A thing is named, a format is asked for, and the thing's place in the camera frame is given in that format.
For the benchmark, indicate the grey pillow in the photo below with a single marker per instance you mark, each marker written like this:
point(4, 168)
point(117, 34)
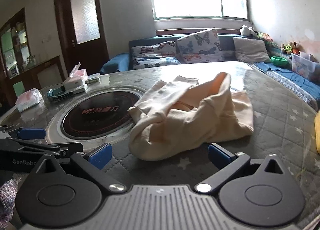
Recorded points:
point(251, 49)

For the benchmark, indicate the dark wooden cabinet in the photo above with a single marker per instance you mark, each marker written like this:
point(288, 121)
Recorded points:
point(15, 44)

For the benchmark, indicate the yellow object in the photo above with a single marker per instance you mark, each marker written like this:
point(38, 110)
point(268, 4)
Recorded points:
point(318, 132)

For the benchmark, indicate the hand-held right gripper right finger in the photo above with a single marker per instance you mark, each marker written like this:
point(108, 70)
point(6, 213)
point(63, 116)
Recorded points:
point(220, 154)

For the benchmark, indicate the pink tissue pack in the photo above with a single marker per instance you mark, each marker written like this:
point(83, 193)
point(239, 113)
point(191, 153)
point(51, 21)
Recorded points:
point(28, 100)

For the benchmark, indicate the green packets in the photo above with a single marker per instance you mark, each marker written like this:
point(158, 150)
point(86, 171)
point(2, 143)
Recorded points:
point(93, 78)

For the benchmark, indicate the colourful soft toy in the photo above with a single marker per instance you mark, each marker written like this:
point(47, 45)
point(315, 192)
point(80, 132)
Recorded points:
point(265, 36)

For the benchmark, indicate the blue blanket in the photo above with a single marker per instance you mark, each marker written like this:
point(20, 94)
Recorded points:
point(287, 74)

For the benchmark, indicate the person's left forearm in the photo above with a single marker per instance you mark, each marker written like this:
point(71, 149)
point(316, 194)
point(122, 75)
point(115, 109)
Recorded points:
point(6, 202)

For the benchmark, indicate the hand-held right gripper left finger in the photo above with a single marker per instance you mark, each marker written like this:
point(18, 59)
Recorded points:
point(100, 157)

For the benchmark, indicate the green bowl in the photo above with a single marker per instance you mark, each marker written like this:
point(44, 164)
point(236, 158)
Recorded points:
point(280, 60)

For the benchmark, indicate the green and brown plush toys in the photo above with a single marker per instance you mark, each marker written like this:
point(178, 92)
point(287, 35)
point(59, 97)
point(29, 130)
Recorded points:
point(290, 47)

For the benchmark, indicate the clear plastic storage box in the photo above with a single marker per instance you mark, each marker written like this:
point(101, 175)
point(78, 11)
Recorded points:
point(305, 66)

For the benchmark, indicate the teal smartwatch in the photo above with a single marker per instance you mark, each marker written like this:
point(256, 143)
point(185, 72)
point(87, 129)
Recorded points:
point(60, 94)

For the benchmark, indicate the dark wooden door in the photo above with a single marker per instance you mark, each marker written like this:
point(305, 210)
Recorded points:
point(65, 19)

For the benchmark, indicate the large butterfly print pillow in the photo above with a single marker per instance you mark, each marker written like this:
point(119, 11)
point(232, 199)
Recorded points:
point(200, 47)

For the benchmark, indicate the cream fleece garment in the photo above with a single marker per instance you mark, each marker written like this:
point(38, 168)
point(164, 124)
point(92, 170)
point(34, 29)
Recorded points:
point(187, 120)

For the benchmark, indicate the dark blue sofa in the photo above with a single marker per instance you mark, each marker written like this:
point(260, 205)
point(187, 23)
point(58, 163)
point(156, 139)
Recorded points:
point(226, 44)

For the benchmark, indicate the white box with pink lid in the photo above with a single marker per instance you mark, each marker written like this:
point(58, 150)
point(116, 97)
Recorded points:
point(75, 81)

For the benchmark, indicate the black and white plush toy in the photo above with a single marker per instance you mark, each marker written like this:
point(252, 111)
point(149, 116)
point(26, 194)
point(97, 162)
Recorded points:
point(247, 30)

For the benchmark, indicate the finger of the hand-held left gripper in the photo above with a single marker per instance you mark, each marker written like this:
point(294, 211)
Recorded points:
point(71, 148)
point(31, 133)

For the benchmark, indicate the round black induction cooktop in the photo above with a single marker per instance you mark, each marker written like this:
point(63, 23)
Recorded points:
point(100, 112)

